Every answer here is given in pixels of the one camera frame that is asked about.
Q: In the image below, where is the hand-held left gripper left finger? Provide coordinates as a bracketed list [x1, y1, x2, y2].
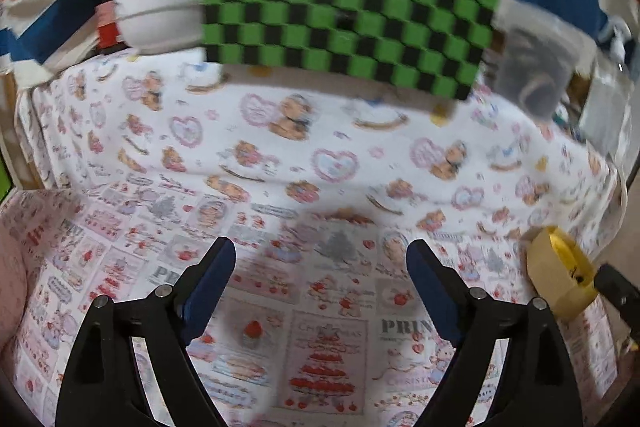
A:
[55, 237, 237, 427]

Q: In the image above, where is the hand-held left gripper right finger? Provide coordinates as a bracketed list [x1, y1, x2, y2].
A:
[406, 239, 585, 427]

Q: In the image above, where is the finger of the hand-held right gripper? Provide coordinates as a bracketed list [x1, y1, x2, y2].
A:
[592, 263, 640, 313]

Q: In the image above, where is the yellow tape roll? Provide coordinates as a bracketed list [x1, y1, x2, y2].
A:
[520, 227, 598, 322]

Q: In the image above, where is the red cake print cloth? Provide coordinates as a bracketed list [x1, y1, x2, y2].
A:
[0, 177, 621, 427]

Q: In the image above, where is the bear print cloth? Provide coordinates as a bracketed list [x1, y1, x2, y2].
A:
[15, 52, 626, 268]

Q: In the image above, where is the clear spray bottle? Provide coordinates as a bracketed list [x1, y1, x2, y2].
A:
[580, 14, 638, 162]

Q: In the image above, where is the translucent plastic container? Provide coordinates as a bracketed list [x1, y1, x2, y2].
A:
[492, 14, 581, 120]

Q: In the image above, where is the white bowl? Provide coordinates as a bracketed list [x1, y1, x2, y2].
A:
[112, 0, 208, 56]

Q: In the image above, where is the red lidded jar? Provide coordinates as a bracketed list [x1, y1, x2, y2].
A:
[95, 0, 138, 55]

